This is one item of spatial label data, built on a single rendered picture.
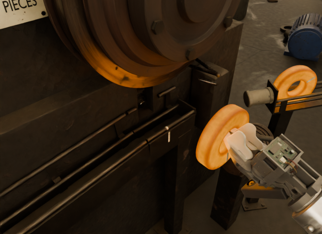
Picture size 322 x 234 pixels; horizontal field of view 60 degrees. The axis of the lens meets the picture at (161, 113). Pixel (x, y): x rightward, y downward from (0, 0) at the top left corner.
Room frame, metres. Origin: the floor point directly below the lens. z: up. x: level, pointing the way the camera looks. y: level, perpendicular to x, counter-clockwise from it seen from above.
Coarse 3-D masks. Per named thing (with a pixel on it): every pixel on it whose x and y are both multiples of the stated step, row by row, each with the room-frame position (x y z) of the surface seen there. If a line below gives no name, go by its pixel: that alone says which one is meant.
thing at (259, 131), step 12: (264, 132) 0.77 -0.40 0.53; (228, 168) 0.67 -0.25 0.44; (228, 180) 0.69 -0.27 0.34; (240, 180) 0.66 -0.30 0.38; (216, 192) 0.72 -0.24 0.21; (228, 192) 0.68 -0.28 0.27; (240, 192) 0.67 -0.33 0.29; (216, 204) 0.71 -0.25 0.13; (228, 204) 0.67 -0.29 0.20; (240, 204) 0.70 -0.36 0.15; (216, 216) 0.70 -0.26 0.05; (228, 216) 0.66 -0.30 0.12; (228, 228) 0.67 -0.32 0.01
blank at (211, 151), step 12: (228, 108) 0.46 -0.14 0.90; (240, 108) 0.47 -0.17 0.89; (216, 120) 0.43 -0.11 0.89; (228, 120) 0.42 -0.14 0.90; (240, 120) 0.46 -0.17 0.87; (204, 132) 0.42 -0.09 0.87; (216, 132) 0.41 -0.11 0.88; (228, 132) 0.43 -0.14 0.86; (204, 144) 0.40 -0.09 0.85; (216, 144) 0.40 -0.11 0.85; (204, 156) 0.39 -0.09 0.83; (216, 156) 0.41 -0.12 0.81; (228, 156) 0.44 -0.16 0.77; (216, 168) 0.41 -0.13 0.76
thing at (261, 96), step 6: (258, 90) 0.82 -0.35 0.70; (264, 90) 0.81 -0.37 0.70; (270, 90) 0.81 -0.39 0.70; (246, 96) 0.80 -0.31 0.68; (252, 96) 0.79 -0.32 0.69; (258, 96) 0.79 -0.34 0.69; (264, 96) 0.79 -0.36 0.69; (270, 96) 0.79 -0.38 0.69; (246, 102) 0.80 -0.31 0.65; (252, 102) 0.78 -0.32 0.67; (258, 102) 0.78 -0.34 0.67; (264, 102) 0.79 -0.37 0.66; (270, 102) 0.79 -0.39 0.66
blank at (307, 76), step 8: (288, 72) 0.82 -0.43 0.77; (296, 72) 0.81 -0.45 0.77; (304, 72) 0.81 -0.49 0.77; (312, 72) 0.82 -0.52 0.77; (280, 80) 0.81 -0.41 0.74; (288, 80) 0.80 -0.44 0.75; (296, 80) 0.81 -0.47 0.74; (304, 80) 0.82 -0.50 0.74; (312, 80) 0.82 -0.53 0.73; (280, 88) 0.80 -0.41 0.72; (296, 88) 0.84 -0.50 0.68; (304, 88) 0.82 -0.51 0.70; (312, 88) 0.83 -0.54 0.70; (280, 96) 0.80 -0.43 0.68; (288, 96) 0.81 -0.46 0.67
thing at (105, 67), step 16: (64, 0) 0.44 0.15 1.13; (80, 0) 0.46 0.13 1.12; (64, 16) 0.44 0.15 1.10; (80, 16) 0.46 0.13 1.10; (64, 32) 0.49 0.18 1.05; (80, 32) 0.45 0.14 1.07; (80, 48) 0.45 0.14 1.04; (96, 48) 0.47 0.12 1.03; (96, 64) 0.46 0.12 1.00; (112, 64) 0.49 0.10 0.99; (112, 80) 0.49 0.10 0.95; (128, 80) 0.51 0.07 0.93; (144, 80) 0.54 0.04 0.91; (160, 80) 0.58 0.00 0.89
